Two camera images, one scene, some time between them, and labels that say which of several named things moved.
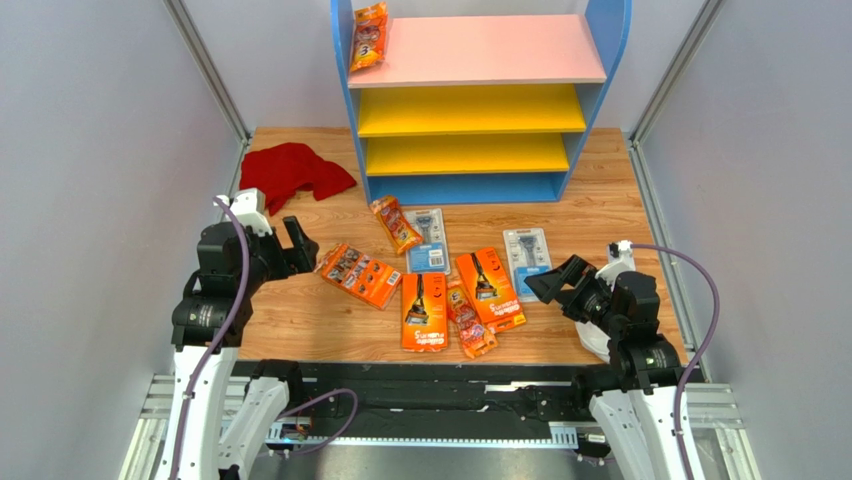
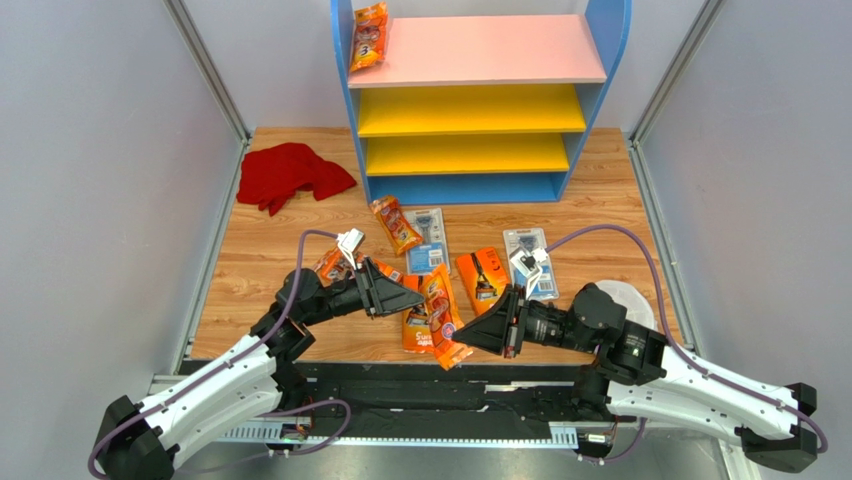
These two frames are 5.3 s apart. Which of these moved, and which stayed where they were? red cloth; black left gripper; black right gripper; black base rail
Moved: black left gripper; black right gripper
Stayed: black base rail; red cloth
